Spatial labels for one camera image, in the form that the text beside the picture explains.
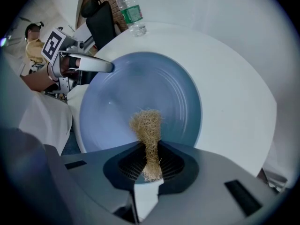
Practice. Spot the person's left hand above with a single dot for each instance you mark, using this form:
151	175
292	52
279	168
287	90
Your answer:
70	63

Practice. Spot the big blue plate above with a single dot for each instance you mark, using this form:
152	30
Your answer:
145	90

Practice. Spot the person's left forearm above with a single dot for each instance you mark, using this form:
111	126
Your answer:
37	78

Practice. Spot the straw fibre bundle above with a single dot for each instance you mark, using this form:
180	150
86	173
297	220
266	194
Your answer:
146	128

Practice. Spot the clear water bottle green label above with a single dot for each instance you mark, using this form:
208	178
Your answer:
132	13

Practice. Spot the white desk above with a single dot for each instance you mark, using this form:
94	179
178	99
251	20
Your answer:
222	78

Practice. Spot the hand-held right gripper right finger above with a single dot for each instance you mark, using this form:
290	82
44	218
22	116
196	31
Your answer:
206	179

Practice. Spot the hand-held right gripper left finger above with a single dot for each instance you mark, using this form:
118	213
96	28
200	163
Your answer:
93	172

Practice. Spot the person's white shirt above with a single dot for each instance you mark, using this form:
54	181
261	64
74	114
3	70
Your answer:
47	121

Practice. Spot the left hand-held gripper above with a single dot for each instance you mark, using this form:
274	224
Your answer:
53	46

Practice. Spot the black high-back office chair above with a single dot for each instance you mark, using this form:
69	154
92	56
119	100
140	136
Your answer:
100	20

